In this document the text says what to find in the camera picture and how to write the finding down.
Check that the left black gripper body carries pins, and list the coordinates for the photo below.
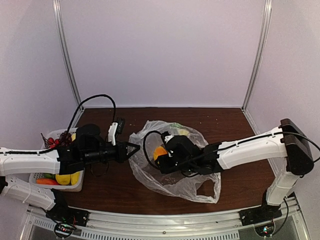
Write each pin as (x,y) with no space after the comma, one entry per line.
(95,156)

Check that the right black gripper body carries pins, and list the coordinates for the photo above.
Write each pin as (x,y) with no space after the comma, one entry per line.
(182,166)

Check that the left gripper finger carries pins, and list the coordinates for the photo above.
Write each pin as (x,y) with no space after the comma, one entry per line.
(132,146)
(131,151)

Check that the pale fruit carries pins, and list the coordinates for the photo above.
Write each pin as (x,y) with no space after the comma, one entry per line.
(73,137)

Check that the yellow fruit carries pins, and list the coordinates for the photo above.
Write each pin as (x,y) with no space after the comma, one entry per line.
(63,180)
(74,178)
(159,151)

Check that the dark purple grape bunch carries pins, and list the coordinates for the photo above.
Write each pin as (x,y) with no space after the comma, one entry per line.
(65,139)

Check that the clear plastic bag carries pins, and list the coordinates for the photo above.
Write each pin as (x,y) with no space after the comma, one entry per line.
(203,189)

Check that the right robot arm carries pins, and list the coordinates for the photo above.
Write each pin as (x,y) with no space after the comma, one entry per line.
(286,141)

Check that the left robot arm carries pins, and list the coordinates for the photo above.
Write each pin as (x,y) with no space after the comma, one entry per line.
(57,160)

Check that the green round fruit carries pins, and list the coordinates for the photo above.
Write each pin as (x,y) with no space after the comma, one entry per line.
(49,176)

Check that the orange red fruit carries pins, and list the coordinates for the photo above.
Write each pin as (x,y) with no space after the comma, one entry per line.
(46,181)

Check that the white plastic basket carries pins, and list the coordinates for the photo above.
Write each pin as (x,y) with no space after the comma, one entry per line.
(69,188)

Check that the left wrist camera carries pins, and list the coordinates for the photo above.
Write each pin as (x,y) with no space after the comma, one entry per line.
(115,129)

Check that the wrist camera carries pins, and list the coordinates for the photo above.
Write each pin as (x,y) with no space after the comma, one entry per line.
(166,137)
(115,129)

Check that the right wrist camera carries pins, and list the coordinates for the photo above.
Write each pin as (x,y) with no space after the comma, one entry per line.
(166,137)

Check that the aluminium front rail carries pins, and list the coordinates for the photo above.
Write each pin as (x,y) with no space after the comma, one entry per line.
(223,225)

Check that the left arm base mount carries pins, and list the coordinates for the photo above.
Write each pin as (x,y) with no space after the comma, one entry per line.
(62,212)

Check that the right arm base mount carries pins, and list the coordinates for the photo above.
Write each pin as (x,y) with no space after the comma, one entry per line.
(263,213)

